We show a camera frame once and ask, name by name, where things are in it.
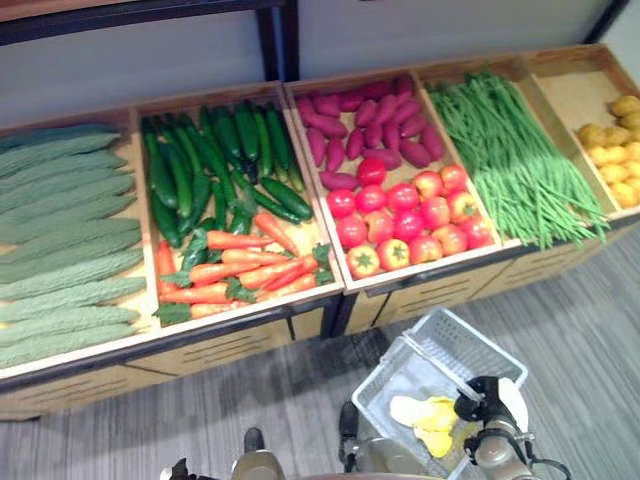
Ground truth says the black metal shelf frame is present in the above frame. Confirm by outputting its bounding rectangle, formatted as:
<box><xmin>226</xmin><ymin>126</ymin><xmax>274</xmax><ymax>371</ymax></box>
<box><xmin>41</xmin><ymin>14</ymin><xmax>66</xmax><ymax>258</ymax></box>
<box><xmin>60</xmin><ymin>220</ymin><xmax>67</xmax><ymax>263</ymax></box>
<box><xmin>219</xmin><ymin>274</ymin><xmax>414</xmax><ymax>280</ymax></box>
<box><xmin>0</xmin><ymin>0</ymin><xmax>301</xmax><ymax>84</ymax></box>

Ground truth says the orange carrot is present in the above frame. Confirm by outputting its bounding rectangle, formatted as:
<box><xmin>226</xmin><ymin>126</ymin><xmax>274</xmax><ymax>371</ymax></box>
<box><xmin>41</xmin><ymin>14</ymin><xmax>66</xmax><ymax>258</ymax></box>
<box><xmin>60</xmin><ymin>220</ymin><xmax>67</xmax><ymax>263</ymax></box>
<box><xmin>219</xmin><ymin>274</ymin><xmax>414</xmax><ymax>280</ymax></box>
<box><xmin>152</xmin><ymin>300</ymin><xmax>247</xmax><ymax>327</ymax></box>
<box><xmin>155</xmin><ymin>240</ymin><xmax>178</xmax><ymax>296</ymax></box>
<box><xmin>159</xmin><ymin>278</ymin><xmax>257</xmax><ymax>305</ymax></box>
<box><xmin>237</xmin><ymin>242</ymin><xmax>332</xmax><ymax>291</ymax></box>
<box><xmin>160</xmin><ymin>260</ymin><xmax>262</xmax><ymax>289</ymax></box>
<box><xmin>256</xmin><ymin>269</ymin><xmax>335</xmax><ymax>303</ymax></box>
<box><xmin>205</xmin><ymin>229</ymin><xmax>274</xmax><ymax>251</ymax></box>
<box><xmin>220</xmin><ymin>247</ymin><xmax>292</xmax><ymax>267</ymax></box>
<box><xmin>253</xmin><ymin>211</ymin><xmax>300</xmax><ymax>257</ymax></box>

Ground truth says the green long bean pile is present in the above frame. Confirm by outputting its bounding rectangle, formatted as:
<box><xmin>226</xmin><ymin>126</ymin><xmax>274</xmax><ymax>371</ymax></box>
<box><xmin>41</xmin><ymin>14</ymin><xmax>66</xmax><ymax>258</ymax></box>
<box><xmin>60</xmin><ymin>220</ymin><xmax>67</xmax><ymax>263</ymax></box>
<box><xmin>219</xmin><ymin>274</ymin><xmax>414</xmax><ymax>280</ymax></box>
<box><xmin>426</xmin><ymin>68</ymin><xmax>612</xmax><ymax>251</ymax></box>

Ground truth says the dark right robot foot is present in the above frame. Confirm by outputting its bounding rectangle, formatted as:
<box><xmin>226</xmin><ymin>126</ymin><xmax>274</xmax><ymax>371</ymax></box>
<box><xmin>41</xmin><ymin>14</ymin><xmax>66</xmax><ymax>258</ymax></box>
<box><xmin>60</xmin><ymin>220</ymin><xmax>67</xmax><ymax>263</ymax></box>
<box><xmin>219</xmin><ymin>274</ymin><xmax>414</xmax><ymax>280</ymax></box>
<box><xmin>338</xmin><ymin>400</ymin><xmax>360</xmax><ymax>474</ymax></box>

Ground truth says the black metal post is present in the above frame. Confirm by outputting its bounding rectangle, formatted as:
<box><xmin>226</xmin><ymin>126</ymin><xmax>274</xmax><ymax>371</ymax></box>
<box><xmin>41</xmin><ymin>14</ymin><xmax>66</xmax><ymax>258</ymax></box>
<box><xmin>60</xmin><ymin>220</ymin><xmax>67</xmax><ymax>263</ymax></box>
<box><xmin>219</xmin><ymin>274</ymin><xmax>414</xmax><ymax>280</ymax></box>
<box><xmin>583</xmin><ymin>0</ymin><xmax>632</xmax><ymax>46</ymax></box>

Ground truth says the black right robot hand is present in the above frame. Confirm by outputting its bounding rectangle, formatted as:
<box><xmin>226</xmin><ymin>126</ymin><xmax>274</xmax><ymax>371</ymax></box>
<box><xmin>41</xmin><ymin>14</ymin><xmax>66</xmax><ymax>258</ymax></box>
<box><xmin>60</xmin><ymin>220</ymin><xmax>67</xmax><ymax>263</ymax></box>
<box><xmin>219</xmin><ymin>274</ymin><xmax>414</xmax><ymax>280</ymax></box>
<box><xmin>452</xmin><ymin>375</ymin><xmax>530</xmax><ymax>434</ymax></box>

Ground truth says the yellow leafy vegetable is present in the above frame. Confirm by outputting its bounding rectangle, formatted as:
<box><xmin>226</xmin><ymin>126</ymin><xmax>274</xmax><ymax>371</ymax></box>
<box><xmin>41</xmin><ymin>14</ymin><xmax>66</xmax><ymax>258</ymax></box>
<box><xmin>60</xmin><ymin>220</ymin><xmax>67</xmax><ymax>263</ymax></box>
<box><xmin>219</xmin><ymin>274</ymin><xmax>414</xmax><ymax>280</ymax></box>
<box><xmin>413</xmin><ymin>425</ymin><xmax>455</xmax><ymax>460</ymax></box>

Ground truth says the silver right robot leg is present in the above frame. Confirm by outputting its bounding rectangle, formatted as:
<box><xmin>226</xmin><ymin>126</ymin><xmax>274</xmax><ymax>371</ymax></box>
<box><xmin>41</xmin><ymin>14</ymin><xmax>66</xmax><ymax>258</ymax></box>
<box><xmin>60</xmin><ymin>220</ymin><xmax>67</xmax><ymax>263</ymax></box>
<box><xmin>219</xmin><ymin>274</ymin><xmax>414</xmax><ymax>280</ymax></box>
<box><xmin>360</xmin><ymin>436</ymin><xmax>431</xmax><ymax>480</ymax></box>

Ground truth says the white plastic shopping basket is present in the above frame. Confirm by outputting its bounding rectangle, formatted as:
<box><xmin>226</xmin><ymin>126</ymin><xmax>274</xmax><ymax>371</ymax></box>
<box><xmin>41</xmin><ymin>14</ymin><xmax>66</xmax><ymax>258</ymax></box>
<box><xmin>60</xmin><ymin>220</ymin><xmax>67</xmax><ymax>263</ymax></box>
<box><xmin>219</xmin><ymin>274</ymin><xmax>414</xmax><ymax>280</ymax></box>
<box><xmin>351</xmin><ymin>307</ymin><xmax>530</xmax><ymax>480</ymax></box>

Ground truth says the wooden produce stand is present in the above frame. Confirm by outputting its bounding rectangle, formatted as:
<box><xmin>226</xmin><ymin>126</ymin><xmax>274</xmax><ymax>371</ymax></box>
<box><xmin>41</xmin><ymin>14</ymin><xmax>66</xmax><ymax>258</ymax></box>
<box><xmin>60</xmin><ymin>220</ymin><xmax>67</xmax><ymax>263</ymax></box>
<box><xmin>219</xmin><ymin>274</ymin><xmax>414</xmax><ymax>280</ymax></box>
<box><xmin>283</xmin><ymin>43</ymin><xmax>640</xmax><ymax>337</ymax></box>
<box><xmin>0</xmin><ymin>81</ymin><xmax>347</xmax><ymax>422</ymax></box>

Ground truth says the green bitter gourd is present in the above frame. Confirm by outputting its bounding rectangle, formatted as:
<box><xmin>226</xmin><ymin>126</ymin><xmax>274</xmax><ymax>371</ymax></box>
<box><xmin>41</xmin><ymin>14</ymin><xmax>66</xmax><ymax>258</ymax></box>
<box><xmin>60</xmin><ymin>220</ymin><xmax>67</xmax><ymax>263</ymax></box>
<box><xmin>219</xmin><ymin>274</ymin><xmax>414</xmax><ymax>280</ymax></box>
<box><xmin>0</xmin><ymin>132</ymin><xmax>123</xmax><ymax>177</ymax></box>
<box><xmin>0</xmin><ymin>229</ymin><xmax>144</xmax><ymax>267</ymax></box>
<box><xmin>0</xmin><ymin>149</ymin><xmax>129</xmax><ymax>195</ymax></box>
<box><xmin>0</xmin><ymin>123</ymin><xmax>122</xmax><ymax>151</ymax></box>
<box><xmin>0</xmin><ymin>248</ymin><xmax>146</xmax><ymax>285</ymax></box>
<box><xmin>0</xmin><ymin>288</ymin><xmax>146</xmax><ymax>324</ymax></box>
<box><xmin>0</xmin><ymin>305</ymin><xmax>142</xmax><ymax>347</ymax></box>
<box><xmin>0</xmin><ymin>217</ymin><xmax>142</xmax><ymax>247</ymax></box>
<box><xmin>0</xmin><ymin>194</ymin><xmax>139</xmax><ymax>227</ymax></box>
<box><xmin>0</xmin><ymin>167</ymin><xmax>134</xmax><ymax>206</ymax></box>
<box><xmin>0</xmin><ymin>276</ymin><xmax>148</xmax><ymax>302</ymax></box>
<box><xmin>0</xmin><ymin>174</ymin><xmax>137</xmax><ymax>215</ymax></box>
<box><xmin>0</xmin><ymin>323</ymin><xmax>139</xmax><ymax>369</ymax></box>

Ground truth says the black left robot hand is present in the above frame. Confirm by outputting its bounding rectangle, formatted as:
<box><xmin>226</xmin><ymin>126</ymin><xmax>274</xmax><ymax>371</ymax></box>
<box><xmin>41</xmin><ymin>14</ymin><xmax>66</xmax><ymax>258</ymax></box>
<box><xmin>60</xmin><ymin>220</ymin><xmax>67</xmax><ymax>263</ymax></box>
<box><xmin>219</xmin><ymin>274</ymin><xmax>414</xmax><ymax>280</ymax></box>
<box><xmin>159</xmin><ymin>457</ymin><xmax>222</xmax><ymax>480</ymax></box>

